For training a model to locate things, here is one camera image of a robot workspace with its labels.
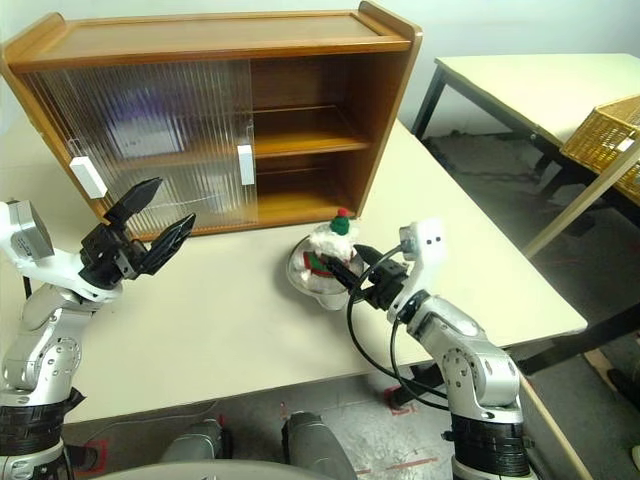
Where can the grey rounded shape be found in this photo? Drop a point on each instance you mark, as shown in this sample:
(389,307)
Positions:
(315,445)
(195,442)

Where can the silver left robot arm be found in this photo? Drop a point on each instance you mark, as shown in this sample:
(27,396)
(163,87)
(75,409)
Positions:
(45,340)

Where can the yellow wicker basket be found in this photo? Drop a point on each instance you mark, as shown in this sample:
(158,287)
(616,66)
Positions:
(600,135)

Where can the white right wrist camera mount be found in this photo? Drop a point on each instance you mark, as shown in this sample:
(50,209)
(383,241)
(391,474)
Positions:
(430,250)

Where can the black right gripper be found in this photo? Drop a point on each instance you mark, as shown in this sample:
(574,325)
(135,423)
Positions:
(387,280)

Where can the clear ribbed sliding door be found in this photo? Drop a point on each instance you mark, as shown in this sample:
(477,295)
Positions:
(60,110)
(220,125)

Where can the purple plastic tissue pack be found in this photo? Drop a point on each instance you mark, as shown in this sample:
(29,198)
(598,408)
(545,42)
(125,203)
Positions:
(150,120)

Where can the beige wooden plank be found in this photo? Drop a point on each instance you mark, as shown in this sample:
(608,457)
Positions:
(555,430)

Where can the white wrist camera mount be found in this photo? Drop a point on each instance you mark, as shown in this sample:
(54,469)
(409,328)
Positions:
(27,232)
(430,250)

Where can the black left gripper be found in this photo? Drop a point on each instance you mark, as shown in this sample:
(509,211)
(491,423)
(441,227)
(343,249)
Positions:
(107,255)

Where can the snowman toy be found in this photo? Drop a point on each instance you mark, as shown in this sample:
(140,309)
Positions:
(320,240)

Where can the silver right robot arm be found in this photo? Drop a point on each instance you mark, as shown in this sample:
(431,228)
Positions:
(480,360)

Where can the beige table with black legs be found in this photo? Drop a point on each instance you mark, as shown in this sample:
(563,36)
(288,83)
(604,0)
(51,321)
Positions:
(525,85)

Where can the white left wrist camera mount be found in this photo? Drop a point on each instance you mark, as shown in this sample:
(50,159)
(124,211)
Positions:
(27,232)

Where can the brown wooden cabinet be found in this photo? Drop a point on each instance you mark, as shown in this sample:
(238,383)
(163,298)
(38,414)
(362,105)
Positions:
(200,35)

